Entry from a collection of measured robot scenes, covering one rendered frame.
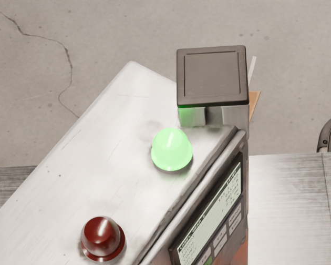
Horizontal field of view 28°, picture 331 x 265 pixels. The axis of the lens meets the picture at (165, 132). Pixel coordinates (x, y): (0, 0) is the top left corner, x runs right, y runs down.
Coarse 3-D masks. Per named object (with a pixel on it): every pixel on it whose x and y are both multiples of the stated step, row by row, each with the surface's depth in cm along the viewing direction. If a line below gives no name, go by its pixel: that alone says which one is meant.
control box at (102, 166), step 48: (144, 96) 44; (96, 144) 43; (144, 144) 42; (192, 144) 42; (240, 144) 43; (48, 192) 41; (96, 192) 41; (144, 192) 40; (192, 192) 41; (0, 240) 40; (48, 240) 39; (144, 240) 39; (240, 240) 56
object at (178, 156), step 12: (168, 132) 40; (180, 132) 40; (156, 144) 40; (168, 144) 39; (180, 144) 39; (156, 156) 40; (168, 156) 40; (180, 156) 40; (192, 156) 41; (168, 168) 40; (180, 168) 40
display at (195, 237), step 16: (240, 160) 43; (224, 176) 42; (240, 176) 45; (224, 192) 43; (240, 192) 47; (208, 208) 42; (224, 208) 45; (192, 224) 41; (208, 224) 44; (176, 240) 40; (192, 240) 42; (208, 240) 46; (176, 256) 41; (192, 256) 44
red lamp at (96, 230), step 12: (96, 216) 38; (84, 228) 37; (96, 228) 37; (108, 228) 37; (120, 228) 39; (84, 240) 37; (96, 240) 37; (108, 240) 37; (120, 240) 38; (84, 252) 38; (96, 252) 37; (108, 252) 37; (120, 252) 38
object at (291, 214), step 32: (256, 160) 114; (288, 160) 113; (320, 160) 113; (0, 192) 116; (256, 192) 111; (288, 192) 110; (320, 192) 109; (256, 224) 108; (288, 224) 107; (320, 224) 106; (256, 256) 105; (288, 256) 104; (320, 256) 104
